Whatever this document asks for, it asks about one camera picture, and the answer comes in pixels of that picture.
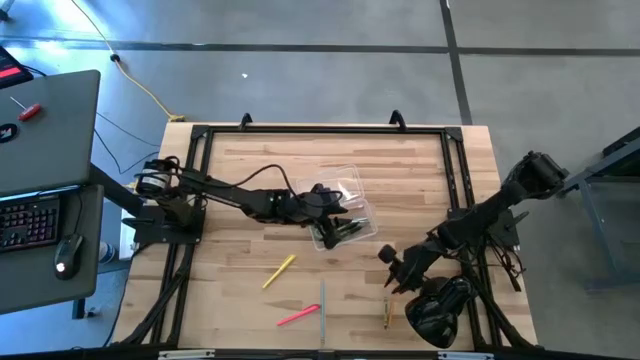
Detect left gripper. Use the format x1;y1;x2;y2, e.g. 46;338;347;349
287;184;354;250

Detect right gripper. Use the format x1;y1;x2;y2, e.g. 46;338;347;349
383;244;436;296

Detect clear plastic supply box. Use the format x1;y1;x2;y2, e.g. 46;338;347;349
294;163;380;252

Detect yellow highlighter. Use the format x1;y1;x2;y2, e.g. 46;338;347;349
262;254;297;290

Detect light blue pencil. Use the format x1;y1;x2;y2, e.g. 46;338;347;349
319;278;327;346

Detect pink highlighter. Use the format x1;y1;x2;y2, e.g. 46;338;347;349
276;303;321;327

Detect white box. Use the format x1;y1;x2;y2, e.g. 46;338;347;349
119;208;137;261

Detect glossy black dome object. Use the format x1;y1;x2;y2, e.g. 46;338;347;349
404;276;476;350

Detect blue-grey metal cart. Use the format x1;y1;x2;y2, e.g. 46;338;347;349
552;127;640;294

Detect black computer mouse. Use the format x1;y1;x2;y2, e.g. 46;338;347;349
53;233;85;281

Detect grey closed laptop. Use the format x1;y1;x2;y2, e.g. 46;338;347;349
0;69;101;197

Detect black backlit keyboard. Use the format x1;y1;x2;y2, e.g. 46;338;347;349
0;195;62;252

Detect dark grey desk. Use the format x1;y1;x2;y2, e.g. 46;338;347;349
0;184;105;316

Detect black tablet red screen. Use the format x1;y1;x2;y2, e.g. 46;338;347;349
0;45;34;90

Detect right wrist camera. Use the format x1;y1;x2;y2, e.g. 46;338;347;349
377;243;399;265

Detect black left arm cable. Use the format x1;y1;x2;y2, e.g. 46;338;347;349
219;163;304;204

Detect white bracket strip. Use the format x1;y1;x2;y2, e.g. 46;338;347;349
158;349;216;360
437;351;494;360

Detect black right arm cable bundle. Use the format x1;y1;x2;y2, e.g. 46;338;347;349
479;234;526;294

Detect yellow extension cable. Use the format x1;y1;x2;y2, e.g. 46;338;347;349
69;0;187;123

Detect red handled screwdriver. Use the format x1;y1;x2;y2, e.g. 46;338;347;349
9;96;43;123

